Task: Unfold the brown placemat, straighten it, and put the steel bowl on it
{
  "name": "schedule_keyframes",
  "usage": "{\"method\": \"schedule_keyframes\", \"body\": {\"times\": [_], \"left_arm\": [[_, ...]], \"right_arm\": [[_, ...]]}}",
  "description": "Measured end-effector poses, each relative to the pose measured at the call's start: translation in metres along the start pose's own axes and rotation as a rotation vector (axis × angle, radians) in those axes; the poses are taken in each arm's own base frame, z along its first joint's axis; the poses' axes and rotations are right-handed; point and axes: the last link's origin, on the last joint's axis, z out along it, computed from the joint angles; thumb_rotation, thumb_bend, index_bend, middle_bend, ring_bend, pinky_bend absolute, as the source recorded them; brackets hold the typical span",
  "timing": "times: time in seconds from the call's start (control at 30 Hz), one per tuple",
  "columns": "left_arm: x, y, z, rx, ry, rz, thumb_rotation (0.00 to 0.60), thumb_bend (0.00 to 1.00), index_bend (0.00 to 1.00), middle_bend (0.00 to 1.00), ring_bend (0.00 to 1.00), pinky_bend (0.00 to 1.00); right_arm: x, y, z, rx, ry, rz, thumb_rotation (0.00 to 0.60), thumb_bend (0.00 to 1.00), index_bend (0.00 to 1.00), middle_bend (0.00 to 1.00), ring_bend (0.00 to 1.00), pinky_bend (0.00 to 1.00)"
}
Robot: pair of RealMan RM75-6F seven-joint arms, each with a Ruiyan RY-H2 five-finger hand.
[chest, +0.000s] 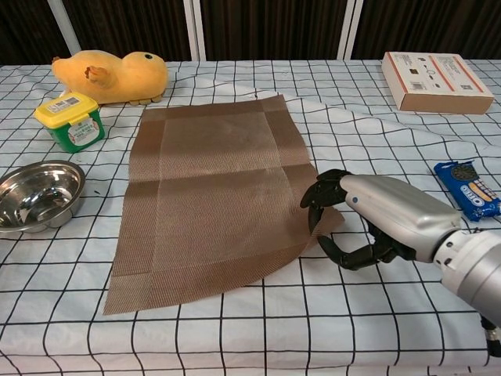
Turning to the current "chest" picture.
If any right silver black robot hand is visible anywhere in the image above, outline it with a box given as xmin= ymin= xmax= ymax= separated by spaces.
xmin=300 ymin=168 xmax=463 ymax=271

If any white orange cardboard box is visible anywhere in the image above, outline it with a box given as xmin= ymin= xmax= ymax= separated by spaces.
xmin=381 ymin=51 xmax=495 ymax=115

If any white black checked tablecloth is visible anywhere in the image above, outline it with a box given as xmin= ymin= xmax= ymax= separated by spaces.
xmin=0 ymin=58 xmax=501 ymax=376

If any yellow duck plush toy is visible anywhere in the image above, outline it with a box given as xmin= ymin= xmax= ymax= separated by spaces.
xmin=52 ymin=49 xmax=170 ymax=106

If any blue Oreo cookie pack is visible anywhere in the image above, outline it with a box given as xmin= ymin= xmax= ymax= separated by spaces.
xmin=433 ymin=159 xmax=501 ymax=223

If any white partition post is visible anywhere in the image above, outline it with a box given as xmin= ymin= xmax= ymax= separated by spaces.
xmin=335 ymin=0 xmax=365 ymax=60
xmin=182 ymin=0 xmax=207 ymax=62
xmin=46 ymin=0 xmax=83 ymax=56

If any brown woven placemat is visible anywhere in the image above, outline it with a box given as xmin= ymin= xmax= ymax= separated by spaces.
xmin=103 ymin=93 xmax=345 ymax=316

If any stainless steel bowl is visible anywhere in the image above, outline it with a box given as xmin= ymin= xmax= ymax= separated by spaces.
xmin=0 ymin=160 xmax=87 ymax=234

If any green container with yellow lid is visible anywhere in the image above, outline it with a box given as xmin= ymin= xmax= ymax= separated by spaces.
xmin=33 ymin=92 xmax=106 ymax=154

